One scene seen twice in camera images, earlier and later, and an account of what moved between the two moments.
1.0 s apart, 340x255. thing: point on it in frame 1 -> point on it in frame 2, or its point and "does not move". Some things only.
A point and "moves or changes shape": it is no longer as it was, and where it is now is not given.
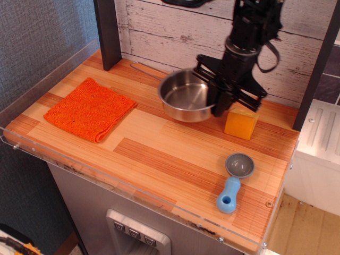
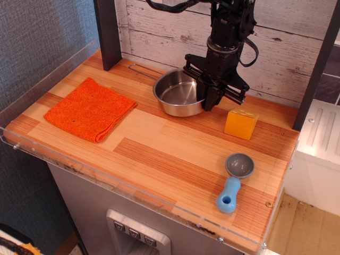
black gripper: x=232 y=75 -> x=219 y=67
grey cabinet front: x=87 y=203 does not move
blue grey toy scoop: x=238 y=166 does not move
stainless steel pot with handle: x=183 y=95 moves or changes shape
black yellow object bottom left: x=20 y=248 does not move
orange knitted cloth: x=91 y=110 does not move
